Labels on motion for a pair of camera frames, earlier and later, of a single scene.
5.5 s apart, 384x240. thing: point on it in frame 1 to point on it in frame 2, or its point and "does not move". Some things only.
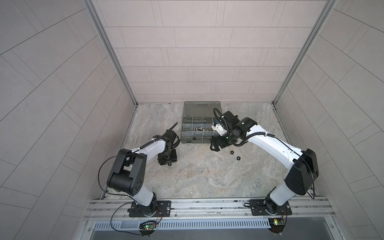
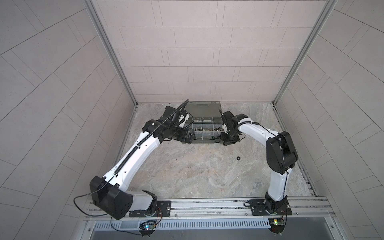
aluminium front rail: x=299 y=209 does not move
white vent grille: x=230 y=223 does not move
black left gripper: x=174 y=157 to x=183 y=138
